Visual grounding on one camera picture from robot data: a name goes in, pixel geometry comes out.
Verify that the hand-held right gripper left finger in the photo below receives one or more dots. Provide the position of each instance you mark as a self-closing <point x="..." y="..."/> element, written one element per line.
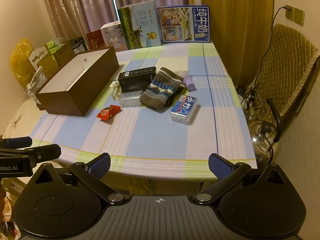
<point x="100" y="166"/>

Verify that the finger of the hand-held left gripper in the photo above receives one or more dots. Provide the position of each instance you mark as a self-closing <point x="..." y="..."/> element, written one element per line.
<point x="47" y="153"/>
<point x="18" y="141"/>

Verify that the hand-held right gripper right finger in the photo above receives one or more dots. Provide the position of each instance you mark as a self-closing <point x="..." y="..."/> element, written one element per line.
<point x="220" y="168"/>

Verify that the red snack packet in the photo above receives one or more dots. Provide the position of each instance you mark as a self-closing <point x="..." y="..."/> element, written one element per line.
<point x="108" y="112"/>

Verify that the brown storage box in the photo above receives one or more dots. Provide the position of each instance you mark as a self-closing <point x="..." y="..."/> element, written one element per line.
<point x="75" y="97"/>

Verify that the clear box with blue label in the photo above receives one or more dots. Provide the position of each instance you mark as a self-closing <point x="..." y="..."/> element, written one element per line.
<point x="183" y="107"/>

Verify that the clear plastic cup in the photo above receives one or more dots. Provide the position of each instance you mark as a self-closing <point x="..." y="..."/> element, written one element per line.
<point x="130" y="99"/>

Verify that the small purple bottle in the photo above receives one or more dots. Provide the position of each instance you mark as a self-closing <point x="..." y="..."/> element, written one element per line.
<point x="189" y="83"/>

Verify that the black product box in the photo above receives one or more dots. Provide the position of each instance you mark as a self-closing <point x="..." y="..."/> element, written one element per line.
<point x="136" y="76"/>

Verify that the patterned knit sock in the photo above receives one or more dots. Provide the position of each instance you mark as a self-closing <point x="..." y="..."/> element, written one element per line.
<point x="160" y="90"/>

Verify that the steel kettle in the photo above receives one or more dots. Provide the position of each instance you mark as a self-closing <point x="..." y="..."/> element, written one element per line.
<point x="262" y="140"/>

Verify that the printed white plastic bag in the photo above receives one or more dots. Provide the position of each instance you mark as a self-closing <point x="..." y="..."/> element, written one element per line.
<point x="36" y="81"/>

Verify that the yellow plastic bag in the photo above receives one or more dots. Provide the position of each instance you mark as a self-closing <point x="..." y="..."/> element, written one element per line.
<point x="21" y="60"/>

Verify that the gold box with white tab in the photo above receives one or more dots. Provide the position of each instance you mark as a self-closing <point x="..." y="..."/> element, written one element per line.
<point x="41" y="60"/>

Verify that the green packet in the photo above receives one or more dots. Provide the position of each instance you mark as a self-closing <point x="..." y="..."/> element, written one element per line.
<point x="51" y="44"/>
<point x="53" y="50"/>

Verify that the brown cardboard carton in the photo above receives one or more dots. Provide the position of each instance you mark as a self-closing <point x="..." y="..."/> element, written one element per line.
<point x="65" y="53"/>

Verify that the black and white bag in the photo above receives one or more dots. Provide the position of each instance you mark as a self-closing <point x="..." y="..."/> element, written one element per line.
<point x="79" y="44"/>

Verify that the red gift box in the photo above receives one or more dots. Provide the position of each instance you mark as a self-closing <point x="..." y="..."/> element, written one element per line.
<point x="95" y="40"/>

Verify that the chair with quilted cover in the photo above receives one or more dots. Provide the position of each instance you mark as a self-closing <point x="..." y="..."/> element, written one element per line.
<point x="287" y="62"/>

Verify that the white humidifier box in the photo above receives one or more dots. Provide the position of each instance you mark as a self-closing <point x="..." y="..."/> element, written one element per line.
<point x="113" y="36"/>

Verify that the green milk carton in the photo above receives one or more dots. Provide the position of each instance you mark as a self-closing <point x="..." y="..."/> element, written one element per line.
<point x="140" y="27"/>

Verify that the yellow curtain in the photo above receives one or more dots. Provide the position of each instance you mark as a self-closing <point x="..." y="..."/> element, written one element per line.
<point x="237" y="25"/>

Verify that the blue milk carton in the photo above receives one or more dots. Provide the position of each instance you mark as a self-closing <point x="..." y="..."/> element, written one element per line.
<point x="185" y="25"/>

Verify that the mauve curtain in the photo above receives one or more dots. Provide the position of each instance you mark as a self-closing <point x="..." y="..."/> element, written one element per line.
<point x="100" y="5"/>

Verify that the beige wall socket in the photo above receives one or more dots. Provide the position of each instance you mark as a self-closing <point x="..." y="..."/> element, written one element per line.
<point x="289" y="13"/>
<point x="299" y="16"/>

